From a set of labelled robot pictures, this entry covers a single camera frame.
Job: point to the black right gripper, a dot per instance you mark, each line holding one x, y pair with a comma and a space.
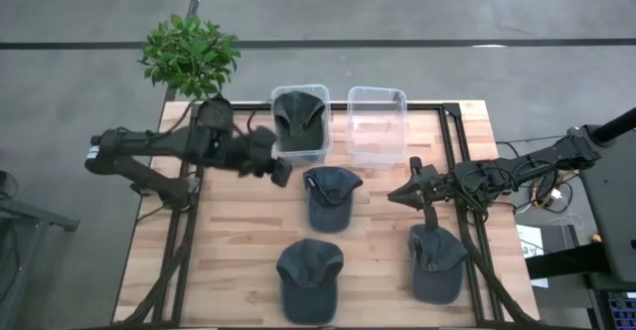
434, 186

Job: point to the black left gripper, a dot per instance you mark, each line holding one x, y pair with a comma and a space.
258, 151

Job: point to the dark grey baseball cap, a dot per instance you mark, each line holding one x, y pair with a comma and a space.
298, 121
308, 270
437, 280
328, 211

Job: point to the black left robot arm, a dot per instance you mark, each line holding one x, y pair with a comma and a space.
149, 143

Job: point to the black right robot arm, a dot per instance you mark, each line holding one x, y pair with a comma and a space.
522, 163

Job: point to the clear plastic bin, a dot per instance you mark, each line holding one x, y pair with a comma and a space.
328, 121
377, 126

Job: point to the white paper sheet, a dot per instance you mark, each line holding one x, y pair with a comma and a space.
526, 235

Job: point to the green potted plant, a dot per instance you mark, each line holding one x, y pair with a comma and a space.
189, 56

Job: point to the black equipment stand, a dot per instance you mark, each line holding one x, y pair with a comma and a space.
611, 196

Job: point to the blue lit control panel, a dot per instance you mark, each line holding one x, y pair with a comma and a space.
623, 312

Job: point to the grey metal cart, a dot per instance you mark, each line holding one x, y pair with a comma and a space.
30, 218

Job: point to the black aluminium table frame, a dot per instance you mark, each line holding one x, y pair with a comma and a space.
248, 106

